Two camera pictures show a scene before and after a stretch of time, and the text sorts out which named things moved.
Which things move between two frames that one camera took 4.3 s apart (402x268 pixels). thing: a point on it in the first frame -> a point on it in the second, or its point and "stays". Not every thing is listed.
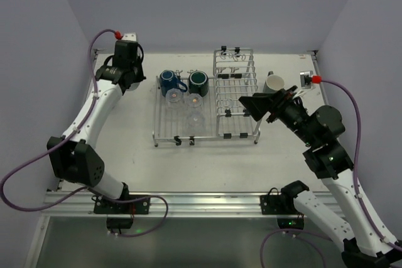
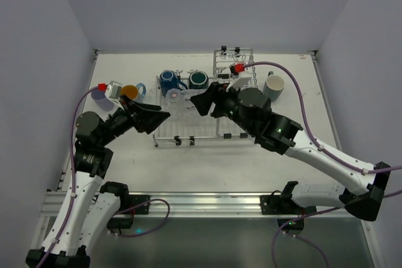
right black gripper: [279, 105] -> [217, 101]
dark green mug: [198, 83] stays
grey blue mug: [274, 83] stays
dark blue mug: [169, 80] stays
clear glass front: [196, 121] -> [185, 99]
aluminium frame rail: [174, 204] stays
